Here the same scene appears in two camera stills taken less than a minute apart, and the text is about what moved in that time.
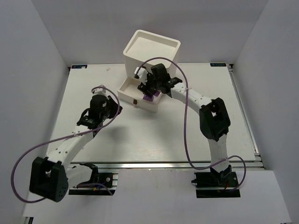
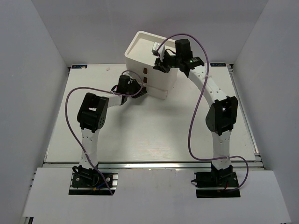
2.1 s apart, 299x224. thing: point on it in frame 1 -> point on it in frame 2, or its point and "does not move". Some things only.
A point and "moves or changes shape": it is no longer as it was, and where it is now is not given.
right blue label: (218, 64) does not move
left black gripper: (114, 106) -> (138, 89)
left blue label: (79, 66) does not move
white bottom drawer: (129, 93) moves or changes shape
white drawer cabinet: (144, 45) does not move
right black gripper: (147, 88) -> (162, 63)
